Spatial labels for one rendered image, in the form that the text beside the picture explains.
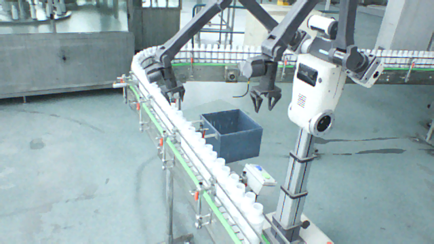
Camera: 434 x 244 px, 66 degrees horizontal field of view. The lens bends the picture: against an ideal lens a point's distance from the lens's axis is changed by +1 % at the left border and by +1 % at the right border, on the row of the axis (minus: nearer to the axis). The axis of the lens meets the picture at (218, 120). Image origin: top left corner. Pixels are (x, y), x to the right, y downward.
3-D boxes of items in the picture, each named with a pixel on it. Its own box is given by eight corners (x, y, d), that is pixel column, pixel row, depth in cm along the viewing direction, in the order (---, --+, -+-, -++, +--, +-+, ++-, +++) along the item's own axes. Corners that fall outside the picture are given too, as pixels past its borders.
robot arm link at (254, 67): (285, 46, 116) (270, 40, 123) (257, 47, 111) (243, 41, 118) (279, 78, 122) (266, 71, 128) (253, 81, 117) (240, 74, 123)
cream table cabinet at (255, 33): (294, 70, 643) (306, 6, 590) (307, 81, 589) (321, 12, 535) (239, 68, 624) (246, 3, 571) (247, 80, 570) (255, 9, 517)
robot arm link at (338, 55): (363, 55, 139) (352, 53, 144) (350, 45, 133) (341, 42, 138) (350, 75, 141) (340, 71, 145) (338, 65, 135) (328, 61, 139)
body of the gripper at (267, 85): (281, 93, 127) (285, 75, 124) (259, 97, 123) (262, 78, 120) (272, 87, 132) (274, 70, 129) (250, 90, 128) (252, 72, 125)
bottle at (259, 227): (250, 249, 118) (255, 214, 111) (240, 238, 123) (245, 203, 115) (263, 243, 121) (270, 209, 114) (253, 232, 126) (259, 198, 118)
